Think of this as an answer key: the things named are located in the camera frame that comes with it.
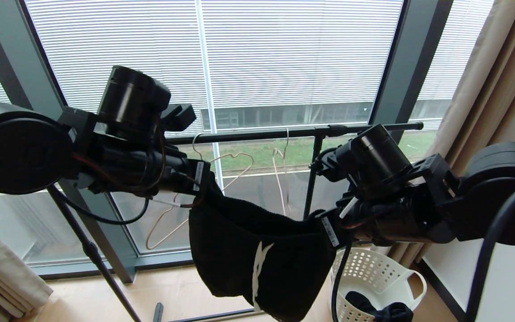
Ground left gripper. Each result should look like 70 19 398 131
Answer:
122 149 212 197

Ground beige curtain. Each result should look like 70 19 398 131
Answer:
371 0 515 268
0 209 54 319

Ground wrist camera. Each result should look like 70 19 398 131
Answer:
317 145 353 182
161 104 197 132

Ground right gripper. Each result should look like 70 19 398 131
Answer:
320 191 438 250

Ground white laundry basket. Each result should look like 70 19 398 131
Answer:
329 247 428 322

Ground window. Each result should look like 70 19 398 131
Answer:
0 0 495 278

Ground pink clothes hanger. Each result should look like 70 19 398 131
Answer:
146 133 254 250
272 128 291 215

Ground black clothes rack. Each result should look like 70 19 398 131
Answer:
45 122 424 322

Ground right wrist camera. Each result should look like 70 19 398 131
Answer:
317 145 353 182

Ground black shorts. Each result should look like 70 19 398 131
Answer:
188 172 338 322

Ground black garment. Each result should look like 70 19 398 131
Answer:
345 291 414 322

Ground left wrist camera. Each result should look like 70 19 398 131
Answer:
161 104 197 132

